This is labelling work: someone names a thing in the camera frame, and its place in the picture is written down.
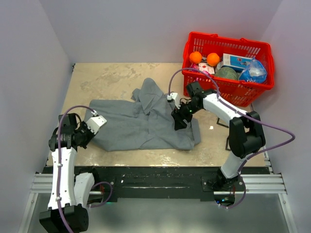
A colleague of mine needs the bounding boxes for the orange fruit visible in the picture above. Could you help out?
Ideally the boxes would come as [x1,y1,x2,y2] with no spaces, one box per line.
[189,51,202,64]
[207,53,221,67]

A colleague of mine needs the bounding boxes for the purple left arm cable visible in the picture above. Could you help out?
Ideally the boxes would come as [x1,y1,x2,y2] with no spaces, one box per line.
[55,105,114,233]

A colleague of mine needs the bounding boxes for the orange fruit left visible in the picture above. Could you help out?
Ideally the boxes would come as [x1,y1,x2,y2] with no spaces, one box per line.
[189,51,202,64]

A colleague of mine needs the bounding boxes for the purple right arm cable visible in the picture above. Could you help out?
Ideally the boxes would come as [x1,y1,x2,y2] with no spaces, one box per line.
[169,68,296,210]

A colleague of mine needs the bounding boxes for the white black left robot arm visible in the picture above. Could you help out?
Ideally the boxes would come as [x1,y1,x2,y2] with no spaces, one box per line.
[39,113,106,233]

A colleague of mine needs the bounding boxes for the black rectangular frame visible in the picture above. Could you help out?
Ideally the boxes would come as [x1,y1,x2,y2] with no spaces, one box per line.
[216,117,231,151]

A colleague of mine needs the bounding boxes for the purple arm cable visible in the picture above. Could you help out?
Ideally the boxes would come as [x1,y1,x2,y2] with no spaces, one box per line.
[55,105,114,233]
[169,68,296,210]

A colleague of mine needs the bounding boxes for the grey button-up shirt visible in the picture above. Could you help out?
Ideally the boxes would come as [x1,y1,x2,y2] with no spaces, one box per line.
[89,78,201,151]

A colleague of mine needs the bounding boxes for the aluminium frame rail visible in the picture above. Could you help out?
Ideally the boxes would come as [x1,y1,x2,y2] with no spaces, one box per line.
[18,174,52,233]

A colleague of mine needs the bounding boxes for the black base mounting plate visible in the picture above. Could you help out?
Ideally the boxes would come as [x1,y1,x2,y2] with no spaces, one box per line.
[42,166,271,203]

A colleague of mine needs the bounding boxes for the green melon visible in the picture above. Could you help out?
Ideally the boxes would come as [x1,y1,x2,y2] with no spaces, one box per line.
[214,67,239,81]

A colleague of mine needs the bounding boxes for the pink white small box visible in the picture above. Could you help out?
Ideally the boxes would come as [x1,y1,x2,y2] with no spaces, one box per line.
[190,62,215,75]

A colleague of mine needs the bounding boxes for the white blue light bulb box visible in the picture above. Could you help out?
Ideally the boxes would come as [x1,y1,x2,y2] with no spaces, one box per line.
[222,53,252,72]

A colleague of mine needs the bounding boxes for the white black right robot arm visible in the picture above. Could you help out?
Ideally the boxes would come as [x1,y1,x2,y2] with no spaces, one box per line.
[167,82,266,191]

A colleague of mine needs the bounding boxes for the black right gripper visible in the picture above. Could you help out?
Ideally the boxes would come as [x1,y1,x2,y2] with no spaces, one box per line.
[172,100,202,131]

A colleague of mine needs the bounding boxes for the blue plastic bag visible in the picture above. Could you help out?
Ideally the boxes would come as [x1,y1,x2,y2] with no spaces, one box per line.
[239,58,267,83]

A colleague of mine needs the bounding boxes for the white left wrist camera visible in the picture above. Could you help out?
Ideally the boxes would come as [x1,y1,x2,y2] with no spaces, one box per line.
[86,115,107,135]

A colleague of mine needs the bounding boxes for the red plastic shopping basket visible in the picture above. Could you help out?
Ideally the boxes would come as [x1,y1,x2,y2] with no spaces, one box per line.
[182,32,275,107]

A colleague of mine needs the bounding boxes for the orange fruit right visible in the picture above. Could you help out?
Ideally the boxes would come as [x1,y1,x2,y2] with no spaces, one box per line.
[207,53,221,67]

